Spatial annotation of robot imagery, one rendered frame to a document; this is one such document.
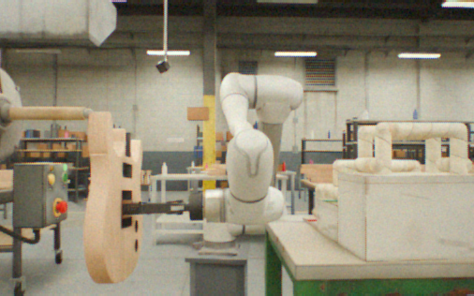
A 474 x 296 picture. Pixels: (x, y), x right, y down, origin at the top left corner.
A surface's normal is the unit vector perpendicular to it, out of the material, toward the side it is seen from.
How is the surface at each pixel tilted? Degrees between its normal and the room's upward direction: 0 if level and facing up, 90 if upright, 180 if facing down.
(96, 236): 86
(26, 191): 90
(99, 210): 65
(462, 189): 90
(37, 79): 90
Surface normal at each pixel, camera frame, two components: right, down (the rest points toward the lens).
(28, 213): 0.03, -0.02
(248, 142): 0.02, -0.62
